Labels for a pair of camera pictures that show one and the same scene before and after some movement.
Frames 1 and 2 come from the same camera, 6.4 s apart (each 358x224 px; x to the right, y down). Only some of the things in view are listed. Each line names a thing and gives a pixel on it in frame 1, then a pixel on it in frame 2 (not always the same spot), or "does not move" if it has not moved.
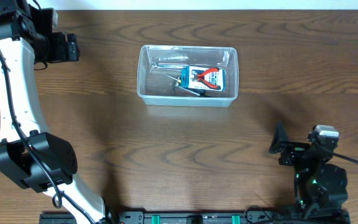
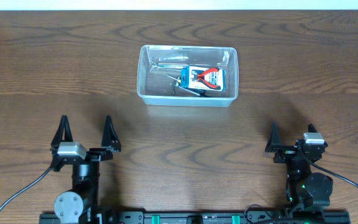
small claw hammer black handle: x=197 y=91 does not move
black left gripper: x=62 y=47 to x=92 y=152
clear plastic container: x=188 y=75 does not move
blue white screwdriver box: x=203 y=78 does not move
